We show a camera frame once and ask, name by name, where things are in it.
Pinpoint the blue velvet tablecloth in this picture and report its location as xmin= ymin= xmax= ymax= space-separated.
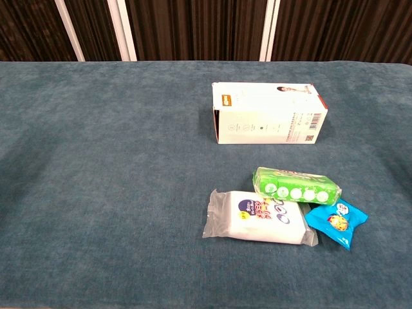
xmin=0 ymin=60 xmax=412 ymax=309

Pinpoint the clear plastic wipes packet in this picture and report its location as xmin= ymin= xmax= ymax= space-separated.
xmin=201 ymin=189 xmax=319 ymax=248

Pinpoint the white cardboard product box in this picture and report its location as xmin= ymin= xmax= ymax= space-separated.
xmin=211 ymin=82 xmax=328 ymax=145

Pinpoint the green plastic snack packet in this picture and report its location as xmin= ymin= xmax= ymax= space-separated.
xmin=252 ymin=166 xmax=342 ymax=205

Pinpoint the white vertical frame post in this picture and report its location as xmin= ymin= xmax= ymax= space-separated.
xmin=53 ymin=0 xmax=86 ymax=62
xmin=107 ymin=0 xmax=138 ymax=62
xmin=259 ymin=0 xmax=281 ymax=62

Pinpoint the blue snack packet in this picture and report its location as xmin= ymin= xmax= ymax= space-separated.
xmin=304 ymin=198 xmax=370 ymax=251

